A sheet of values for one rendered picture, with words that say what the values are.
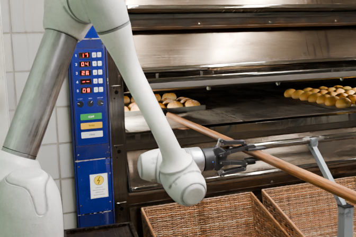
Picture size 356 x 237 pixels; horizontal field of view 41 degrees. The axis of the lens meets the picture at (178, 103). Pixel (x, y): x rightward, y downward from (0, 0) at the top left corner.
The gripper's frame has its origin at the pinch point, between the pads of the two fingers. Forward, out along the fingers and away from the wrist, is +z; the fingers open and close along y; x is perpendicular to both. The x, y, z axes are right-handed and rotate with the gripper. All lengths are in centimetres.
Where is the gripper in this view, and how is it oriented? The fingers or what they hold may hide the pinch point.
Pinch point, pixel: (255, 153)
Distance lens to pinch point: 167.8
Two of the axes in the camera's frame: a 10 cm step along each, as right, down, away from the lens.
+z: 9.4, -0.7, 3.4
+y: 0.2, 9.9, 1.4
